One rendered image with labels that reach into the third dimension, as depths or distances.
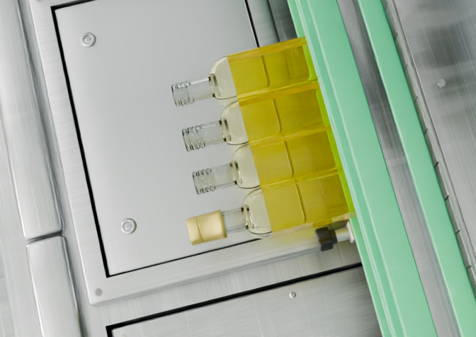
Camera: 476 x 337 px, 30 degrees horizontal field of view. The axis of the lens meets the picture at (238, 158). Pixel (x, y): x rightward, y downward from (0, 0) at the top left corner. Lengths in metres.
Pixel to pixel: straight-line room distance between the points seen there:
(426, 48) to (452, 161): 0.13
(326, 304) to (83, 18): 0.54
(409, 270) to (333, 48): 0.26
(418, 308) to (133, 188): 0.47
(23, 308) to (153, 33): 0.43
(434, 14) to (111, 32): 0.51
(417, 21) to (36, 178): 0.57
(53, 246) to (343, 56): 0.49
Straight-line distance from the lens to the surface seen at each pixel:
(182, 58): 1.28
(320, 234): 1.12
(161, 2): 1.32
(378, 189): 0.95
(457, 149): 0.96
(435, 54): 0.99
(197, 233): 1.06
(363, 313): 1.23
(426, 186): 0.96
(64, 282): 1.23
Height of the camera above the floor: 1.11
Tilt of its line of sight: 1 degrees down
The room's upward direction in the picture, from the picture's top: 104 degrees counter-clockwise
